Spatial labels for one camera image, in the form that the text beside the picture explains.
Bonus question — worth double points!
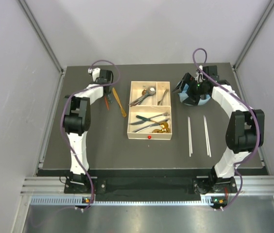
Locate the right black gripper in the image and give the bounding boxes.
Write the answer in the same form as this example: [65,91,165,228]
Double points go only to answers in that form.
[171,73,207,105]

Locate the rose copper spoon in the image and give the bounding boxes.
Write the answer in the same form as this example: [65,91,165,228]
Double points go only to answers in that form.
[131,89,149,106]

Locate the plain gold spoon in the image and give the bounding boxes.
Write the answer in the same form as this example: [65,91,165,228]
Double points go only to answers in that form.
[160,121,171,133]

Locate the cream divided utensil box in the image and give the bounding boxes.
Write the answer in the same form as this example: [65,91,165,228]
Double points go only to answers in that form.
[127,81,172,140]

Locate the ornate gold spoon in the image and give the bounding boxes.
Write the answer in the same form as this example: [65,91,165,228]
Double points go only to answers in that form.
[152,129,170,133]

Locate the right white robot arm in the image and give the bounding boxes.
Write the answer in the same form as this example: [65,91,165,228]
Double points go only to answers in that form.
[173,66,265,194]

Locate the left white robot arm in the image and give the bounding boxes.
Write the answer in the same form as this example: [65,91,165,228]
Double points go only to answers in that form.
[62,68,114,193]

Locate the light blue headphones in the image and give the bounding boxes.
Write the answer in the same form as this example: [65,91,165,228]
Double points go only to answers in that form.
[178,83,211,106]

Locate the orange silicone spoon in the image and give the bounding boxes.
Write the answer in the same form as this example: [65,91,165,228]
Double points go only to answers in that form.
[104,96,110,111]

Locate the silver fork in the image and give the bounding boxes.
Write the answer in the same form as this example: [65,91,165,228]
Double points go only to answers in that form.
[157,89,169,106]

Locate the gold butter knife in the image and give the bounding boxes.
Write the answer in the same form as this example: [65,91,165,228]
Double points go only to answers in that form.
[112,87,127,117]

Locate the white chopstick inner right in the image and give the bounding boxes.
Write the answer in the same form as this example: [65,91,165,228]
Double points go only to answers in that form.
[203,115,210,156]

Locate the silver knife lower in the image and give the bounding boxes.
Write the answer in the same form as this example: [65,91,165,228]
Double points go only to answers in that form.
[132,118,170,133]

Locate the dark teal handled knife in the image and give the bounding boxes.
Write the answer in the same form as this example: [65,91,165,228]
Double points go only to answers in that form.
[129,115,153,125]

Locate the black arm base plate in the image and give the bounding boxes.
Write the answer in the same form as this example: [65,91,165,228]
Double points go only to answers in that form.
[64,177,237,198]

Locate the left aluminium frame post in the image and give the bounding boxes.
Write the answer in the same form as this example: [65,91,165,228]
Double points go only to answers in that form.
[16,0,64,73]

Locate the aluminium frame post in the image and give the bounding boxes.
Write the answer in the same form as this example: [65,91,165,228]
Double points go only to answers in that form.
[16,0,64,73]
[232,0,274,70]

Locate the right aluminium frame post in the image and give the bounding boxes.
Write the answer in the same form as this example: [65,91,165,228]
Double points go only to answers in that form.
[232,0,274,70]

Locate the aluminium front rail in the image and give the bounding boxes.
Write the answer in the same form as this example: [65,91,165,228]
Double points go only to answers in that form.
[21,175,274,196]

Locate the slotted cable duct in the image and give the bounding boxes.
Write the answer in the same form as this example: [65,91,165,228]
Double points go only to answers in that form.
[30,196,223,207]

